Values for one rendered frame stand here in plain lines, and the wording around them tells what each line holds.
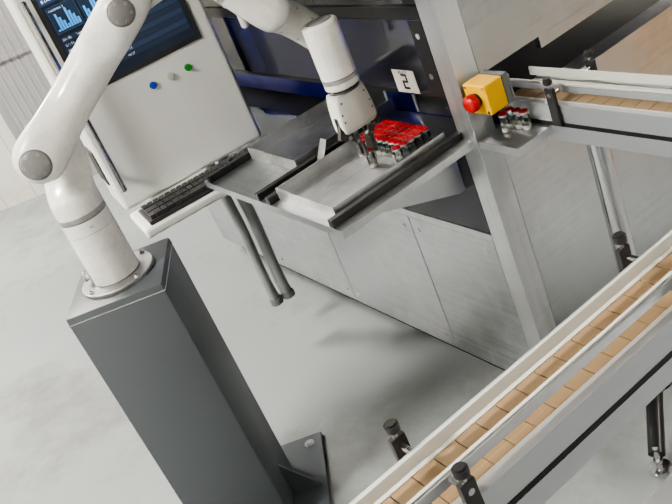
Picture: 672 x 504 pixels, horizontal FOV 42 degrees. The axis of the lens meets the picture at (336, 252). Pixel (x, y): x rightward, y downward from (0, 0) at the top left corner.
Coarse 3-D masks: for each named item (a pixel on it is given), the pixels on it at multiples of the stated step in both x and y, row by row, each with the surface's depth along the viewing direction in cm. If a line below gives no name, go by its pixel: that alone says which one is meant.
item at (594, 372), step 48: (624, 240) 129; (624, 288) 129; (576, 336) 124; (624, 336) 121; (528, 384) 119; (576, 384) 116; (624, 384) 117; (432, 432) 113; (480, 432) 115; (528, 432) 112; (576, 432) 113; (384, 480) 109; (432, 480) 105; (480, 480) 108; (528, 480) 110
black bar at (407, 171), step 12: (456, 132) 206; (444, 144) 203; (420, 156) 202; (432, 156) 202; (408, 168) 199; (420, 168) 201; (396, 180) 198; (372, 192) 195; (384, 192) 197; (360, 204) 194; (336, 216) 192; (348, 216) 193
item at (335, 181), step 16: (352, 144) 222; (432, 144) 204; (320, 160) 218; (336, 160) 221; (352, 160) 219; (384, 160) 212; (304, 176) 217; (320, 176) 218; (336, 176) 214; (352, 176) 211; (368, 176) 207; (384, 176) 198; (288, 192) 208; (304, 192) 213; (320, 192) 210; (336, 192) 206; (352, 192) 203; (304, 208) 205; (320, 208) 198; (336, 208) 193
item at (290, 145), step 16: (304, 112) 253; (320, 112) 255; (384, 112) 236; (288, 128) 250; (304, 128) 251; (320, 128) 246; (256, 144) 246; (272, 144) 249; (288, 144) 245; (304, 144) 240; (272, 160) 236; (288, 160) 227; (304, 160) 226
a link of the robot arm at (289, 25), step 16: (224, 0) 186; (240, 0) 186; (256, 0) 186; (272, 0) 187; (288, 0) 192; (240, 16) 190; (256, 16) 188; (272, 16) 188; (288, 16) 193; (304, 16) 200; (288, 32) 200
